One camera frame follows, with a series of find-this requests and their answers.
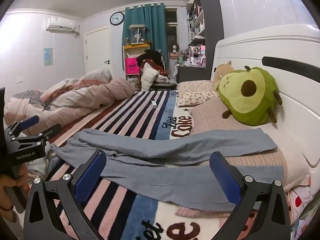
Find green avocado plush pillow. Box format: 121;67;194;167
216;66;283;126

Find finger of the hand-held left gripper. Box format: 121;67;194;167
7;115;40;137
11;124;62;143

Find white door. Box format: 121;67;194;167
84;27;112;74

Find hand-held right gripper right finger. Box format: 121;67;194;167
209;151;292;240

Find white puffer jacket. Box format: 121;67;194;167
140;62;160;91

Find fruit print bed sheet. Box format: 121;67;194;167
285;177;315;230

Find black cloth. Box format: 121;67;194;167
136;50;163;65

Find grey desk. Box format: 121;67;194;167
175;64;213;83

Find person's left hand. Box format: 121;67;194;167
0;164;29;212

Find white bed headboard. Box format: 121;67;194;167
211;24;320;193

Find small wall poster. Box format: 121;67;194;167
44;47;54;66

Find window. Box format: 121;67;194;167
164;9;178;53

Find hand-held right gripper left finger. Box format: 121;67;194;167
24;149;108;240

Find round wall clock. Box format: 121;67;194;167
110;12;125;26

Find yellow and white shelf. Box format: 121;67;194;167
123;44;150;80

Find glass display case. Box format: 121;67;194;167
128;24;147;46

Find pink striped duvet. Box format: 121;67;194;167
4;69;137;137

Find pink striped pillow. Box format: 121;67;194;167
187;96;288;180

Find striped printed blanket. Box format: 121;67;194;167
45;90;253;240

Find white air conditioner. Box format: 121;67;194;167
46;16;76;32

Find floral pillow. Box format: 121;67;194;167
176;80;220;107

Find grey pants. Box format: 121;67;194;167
51;128;285;212

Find tan plush toy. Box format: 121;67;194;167
213;61;235;90

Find teal curtain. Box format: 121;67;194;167
122;3;169;80

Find pink bag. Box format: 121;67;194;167
125;57;140;75

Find grey bookshelf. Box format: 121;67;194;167
186;0;224;68

